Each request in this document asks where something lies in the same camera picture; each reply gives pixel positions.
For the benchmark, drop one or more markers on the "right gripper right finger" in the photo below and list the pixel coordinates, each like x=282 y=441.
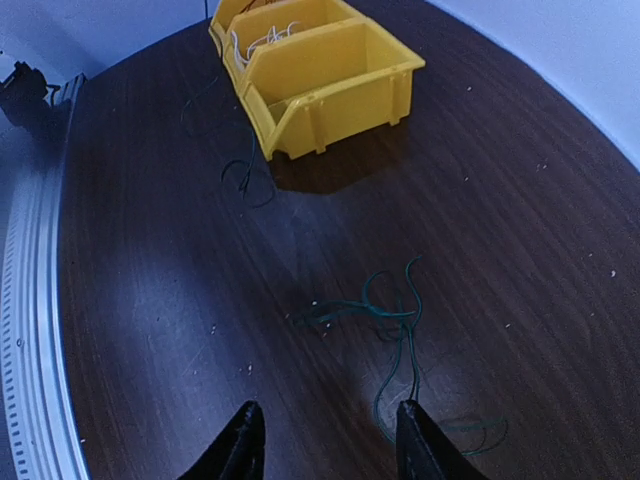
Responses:
x=423 y=451

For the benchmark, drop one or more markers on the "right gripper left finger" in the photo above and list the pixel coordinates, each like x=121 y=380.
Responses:
x=237 y=452

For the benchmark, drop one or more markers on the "right yellow plastic bin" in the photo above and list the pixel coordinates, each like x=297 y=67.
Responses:
x=326 y=84

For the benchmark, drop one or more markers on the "yellow plastic bin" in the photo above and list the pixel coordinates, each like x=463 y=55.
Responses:
x=326 y=84
x=251 y=20
x=238 y=60

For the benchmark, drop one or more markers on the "middle yellow plastic bin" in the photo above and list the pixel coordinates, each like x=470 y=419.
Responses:
x=238 y=60

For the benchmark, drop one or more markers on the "left yellow plastic bin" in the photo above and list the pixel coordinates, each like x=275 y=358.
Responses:
x=251 y=20

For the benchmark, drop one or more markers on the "front aluminium rail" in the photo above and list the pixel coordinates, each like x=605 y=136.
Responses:
x=37 y=416

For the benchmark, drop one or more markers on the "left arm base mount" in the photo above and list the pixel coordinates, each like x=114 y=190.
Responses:
x=27 y=99

